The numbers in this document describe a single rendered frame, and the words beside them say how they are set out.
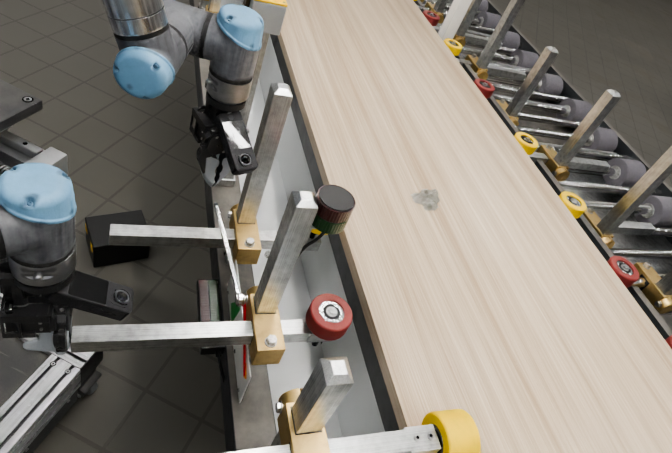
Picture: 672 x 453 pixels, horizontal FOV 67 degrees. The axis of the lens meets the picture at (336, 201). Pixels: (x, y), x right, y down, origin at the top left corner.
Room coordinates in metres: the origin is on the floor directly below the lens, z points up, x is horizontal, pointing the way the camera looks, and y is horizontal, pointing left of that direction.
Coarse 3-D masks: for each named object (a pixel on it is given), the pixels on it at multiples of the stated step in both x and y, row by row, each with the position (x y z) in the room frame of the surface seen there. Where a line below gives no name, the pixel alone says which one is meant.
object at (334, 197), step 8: (320, 192) 0.58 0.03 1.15; (328, 192) 0.59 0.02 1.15; (336, 192) 0.60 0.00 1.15; (344, 192) 0.60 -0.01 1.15; (328, 200) 0.57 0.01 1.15; (336, 200) 0.58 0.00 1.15; (344, 200) 0.59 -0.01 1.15; (352, 200) 0.59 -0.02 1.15; (336, 208) 0.56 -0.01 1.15; (344, 208) 0.57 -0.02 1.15; (312, 240) 0.58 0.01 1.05; (304, 248) 0.58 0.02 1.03
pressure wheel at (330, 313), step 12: (312, 300) 0.59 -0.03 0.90; (324, 300) 0.60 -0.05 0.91; (336, 300) 0.61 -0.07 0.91; (312, 312) 0.56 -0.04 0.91; (324, 312) 0.57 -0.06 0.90; (336, 312) 0.58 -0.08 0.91; (348, 312) 0.59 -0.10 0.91; (312, 324) 0.55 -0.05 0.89; (324, 324) 0.55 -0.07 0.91; (336, 324) 0.56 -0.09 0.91; (348, 324) 0.57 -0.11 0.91; (324, 336) 0.54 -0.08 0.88; (336, 336) 0.55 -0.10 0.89
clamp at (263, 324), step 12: (252, 288) 0.59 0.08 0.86; (252, 300) 0.56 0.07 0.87; (252, 312) 0.54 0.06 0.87; (276, 312) 0.56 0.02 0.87; (252, 324) 0.52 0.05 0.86; (264, 324) 0.52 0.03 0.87; (276, 324) 0.53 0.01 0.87; (264, 336) 0.50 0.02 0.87; (276, 336) 0.51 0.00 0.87; (252, 348) 0.49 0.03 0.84; (264, 348) 0.48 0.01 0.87; (276, 348) 0.49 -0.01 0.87; (252, 360) 0.47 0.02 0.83; (264, 360) 0.48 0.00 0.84; (276, 360) 0.49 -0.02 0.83
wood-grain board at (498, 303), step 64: (320, 0) 1.94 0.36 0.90; (384, 0) 2.23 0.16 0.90; (320, 64) 1.45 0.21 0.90; (384, 64) 1.64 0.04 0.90; (448, 64) 1.87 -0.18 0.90; (320, 128) 1.12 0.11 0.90; (384, 128) 1.25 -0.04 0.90; (448, 128) 1.40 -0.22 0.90; (384, 192) 0.98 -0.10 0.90; (448, 192) 1.09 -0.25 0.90; (512, 192) 1.21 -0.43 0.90; (384, 256) 0.77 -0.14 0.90; (448, 256) 0.85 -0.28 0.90; (512, 256) 0.95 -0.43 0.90; (576, 256) 1.05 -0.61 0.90; (384, 320) 0.61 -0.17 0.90; (448, 320) 0.68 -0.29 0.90; (512, 320) 0.75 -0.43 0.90; (576, 320) 0.83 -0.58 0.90; (640, 320) 0.92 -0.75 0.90; (448, 384) 0.54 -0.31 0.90; (512, 384) 0.60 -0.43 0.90; (576, 384) 0.66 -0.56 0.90; (640, 384) 0.73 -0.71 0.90; (512, 448) 0.48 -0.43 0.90; (576, 448) 0.53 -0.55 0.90; (640, 448) 0.58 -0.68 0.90
